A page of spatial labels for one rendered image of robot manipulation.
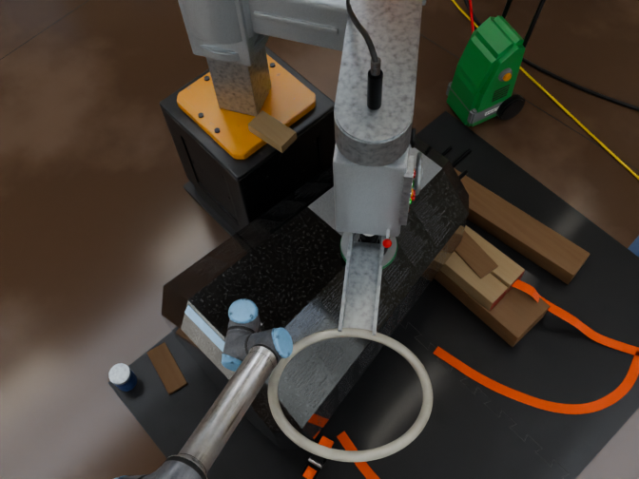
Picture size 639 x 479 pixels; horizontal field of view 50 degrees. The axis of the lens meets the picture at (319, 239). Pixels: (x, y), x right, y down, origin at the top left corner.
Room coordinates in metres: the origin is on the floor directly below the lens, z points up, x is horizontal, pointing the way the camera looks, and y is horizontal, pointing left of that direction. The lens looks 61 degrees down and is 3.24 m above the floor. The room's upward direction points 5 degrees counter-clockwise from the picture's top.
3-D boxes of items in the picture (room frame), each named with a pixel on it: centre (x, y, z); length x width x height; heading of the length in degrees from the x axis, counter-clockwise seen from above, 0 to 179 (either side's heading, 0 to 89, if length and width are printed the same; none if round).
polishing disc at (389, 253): (1.23, -0.19, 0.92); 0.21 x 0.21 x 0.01
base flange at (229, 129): (2.13, 0.28, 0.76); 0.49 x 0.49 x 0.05; 38
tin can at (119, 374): (1.08, 0.99, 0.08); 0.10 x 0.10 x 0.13
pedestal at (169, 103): (2.13, 0.28, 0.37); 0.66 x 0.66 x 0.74; 38
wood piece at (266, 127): (1.90, 0.16, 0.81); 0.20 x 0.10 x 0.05; 46
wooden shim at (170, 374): (1.13, 0.80, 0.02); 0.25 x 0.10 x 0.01; 28
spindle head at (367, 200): (1.31, -0.20, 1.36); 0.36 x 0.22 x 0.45; 168
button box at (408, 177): (1.14, -0.28, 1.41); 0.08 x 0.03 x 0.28; 168
